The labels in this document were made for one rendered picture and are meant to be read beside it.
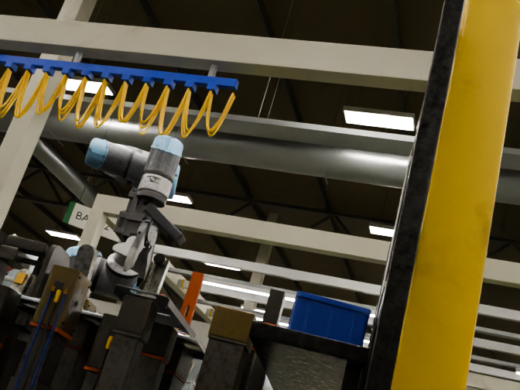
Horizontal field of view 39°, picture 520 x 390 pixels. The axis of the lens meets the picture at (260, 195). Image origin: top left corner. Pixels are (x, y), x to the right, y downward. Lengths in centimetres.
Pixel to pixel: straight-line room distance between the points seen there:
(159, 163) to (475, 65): 81
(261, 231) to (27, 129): 373
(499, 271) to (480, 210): 665
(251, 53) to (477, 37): 374
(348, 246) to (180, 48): 354
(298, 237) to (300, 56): 351
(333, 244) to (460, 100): 676
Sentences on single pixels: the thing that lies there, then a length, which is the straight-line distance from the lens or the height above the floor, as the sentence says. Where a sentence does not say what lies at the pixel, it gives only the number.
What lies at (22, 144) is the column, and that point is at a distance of 1021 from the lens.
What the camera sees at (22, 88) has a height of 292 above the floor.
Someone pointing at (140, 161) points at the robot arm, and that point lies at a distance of 186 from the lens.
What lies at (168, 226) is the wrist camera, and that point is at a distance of 170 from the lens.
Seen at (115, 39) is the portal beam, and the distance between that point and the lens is 540.
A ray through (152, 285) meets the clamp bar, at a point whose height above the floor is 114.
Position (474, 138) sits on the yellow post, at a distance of 120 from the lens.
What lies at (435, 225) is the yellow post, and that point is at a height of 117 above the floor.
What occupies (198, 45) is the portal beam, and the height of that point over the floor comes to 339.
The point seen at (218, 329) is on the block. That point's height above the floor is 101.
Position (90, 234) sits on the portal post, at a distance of 883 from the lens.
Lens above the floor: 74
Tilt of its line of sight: 22 degrees up
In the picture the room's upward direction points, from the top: 16 degrees clockwise
